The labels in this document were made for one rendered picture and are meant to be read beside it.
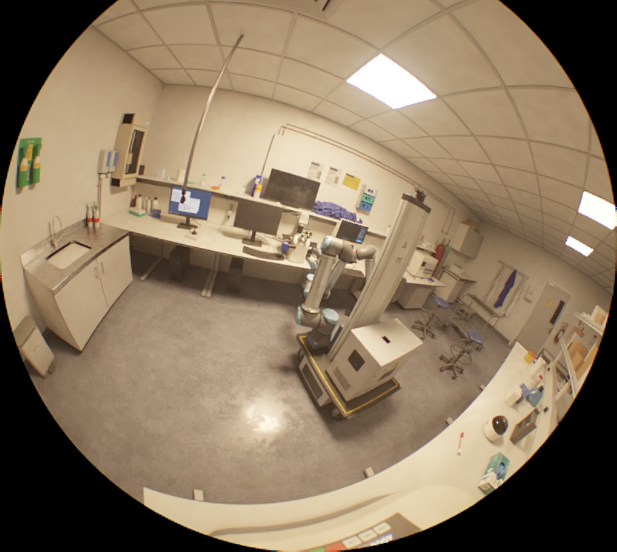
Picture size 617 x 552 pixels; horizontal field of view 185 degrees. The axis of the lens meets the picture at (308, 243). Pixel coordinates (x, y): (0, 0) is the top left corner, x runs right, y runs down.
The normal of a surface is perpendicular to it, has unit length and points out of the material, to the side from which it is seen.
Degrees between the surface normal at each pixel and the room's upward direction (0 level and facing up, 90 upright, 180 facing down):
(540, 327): 90
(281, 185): 86
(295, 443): 0
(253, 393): 0
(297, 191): 86
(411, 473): 0
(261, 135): 90
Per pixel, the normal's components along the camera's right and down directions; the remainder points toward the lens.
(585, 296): -0.92, -0.20
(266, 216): 0.26, 0.30
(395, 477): 0.30, -0.91
